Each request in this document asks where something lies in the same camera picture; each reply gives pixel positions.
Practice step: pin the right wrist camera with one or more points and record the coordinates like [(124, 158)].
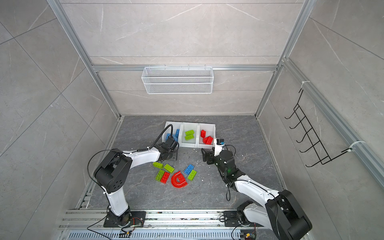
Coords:
[(218, 146)]

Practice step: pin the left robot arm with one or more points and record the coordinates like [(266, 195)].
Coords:
[(112, 172)]

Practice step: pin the red lego brick bottom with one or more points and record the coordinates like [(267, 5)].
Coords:
[(210, 141)]

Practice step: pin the white wire mesh basket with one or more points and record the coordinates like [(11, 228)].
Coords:
[(178, 80)]

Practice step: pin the blue lego brick underside up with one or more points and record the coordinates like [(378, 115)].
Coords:
[(188, 169)]

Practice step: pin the green lego brick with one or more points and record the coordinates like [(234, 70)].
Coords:
[(169, 168), (189, 137), (159, 175), (190, 132), (158, 165)]

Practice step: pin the green lego brick underside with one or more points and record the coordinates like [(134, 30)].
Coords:
[(192, 175)]

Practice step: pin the red lego brick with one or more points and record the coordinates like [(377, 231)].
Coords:
[(210, 141), (203, 134), (205, 140), (165, 177)]

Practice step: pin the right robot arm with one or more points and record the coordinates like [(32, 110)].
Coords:
[(277, 211)]

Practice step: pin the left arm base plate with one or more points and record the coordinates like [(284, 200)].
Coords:
[(127, 219)]

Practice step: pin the black wire hook rack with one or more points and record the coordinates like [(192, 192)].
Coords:
[(312, 136)]

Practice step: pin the white three-compartment bin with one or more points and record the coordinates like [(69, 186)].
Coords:
[(197, 142)]

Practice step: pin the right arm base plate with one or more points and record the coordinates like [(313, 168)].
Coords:
[(234, 218)]

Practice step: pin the metal front rail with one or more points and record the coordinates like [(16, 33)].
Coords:
[(168, 224)]

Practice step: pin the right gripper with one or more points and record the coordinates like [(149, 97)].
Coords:
[(208, 154)]

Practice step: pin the red arch lego piece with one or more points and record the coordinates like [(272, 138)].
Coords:
[(178, 180)]

